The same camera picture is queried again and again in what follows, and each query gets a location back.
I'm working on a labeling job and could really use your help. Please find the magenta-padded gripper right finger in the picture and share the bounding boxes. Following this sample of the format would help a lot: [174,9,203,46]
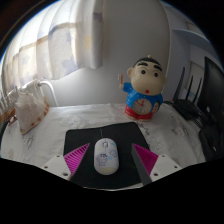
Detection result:
[130,143,184,186]

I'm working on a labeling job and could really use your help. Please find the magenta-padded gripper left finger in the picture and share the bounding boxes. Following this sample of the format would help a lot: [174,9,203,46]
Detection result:
[42,143,91,183]

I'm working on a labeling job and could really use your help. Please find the white cartoon-print computer mouse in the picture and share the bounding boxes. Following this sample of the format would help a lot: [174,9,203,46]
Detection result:
[93,137,118,176]

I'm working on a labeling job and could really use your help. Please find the black mouse pad green lines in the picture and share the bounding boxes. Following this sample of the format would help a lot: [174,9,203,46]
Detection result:
[63,121,151,190]

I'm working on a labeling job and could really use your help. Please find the white cartoon-print tablecloth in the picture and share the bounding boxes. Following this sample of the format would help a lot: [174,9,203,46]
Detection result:
[0,102,208,191]

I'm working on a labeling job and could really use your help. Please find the black router with antennas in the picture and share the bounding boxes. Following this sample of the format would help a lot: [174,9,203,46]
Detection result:
[171,66,206,121]

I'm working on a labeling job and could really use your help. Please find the large white conch shell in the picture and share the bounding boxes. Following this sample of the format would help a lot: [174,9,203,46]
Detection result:
[14,91,50,136]

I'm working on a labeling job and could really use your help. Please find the cartoon boy figurine with clock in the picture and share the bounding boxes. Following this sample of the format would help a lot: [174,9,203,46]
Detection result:
[119,55,167,122]

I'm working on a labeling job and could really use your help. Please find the black computer monitor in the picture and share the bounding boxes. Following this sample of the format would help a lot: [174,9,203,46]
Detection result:
[196,55,224,161]

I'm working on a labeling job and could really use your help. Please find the sheer white star-print curtain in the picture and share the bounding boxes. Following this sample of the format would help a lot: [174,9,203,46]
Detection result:
[1,0,104,94]

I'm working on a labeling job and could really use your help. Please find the white wall shelf unit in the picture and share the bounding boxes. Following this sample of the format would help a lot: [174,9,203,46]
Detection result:
[171,19,224,61]

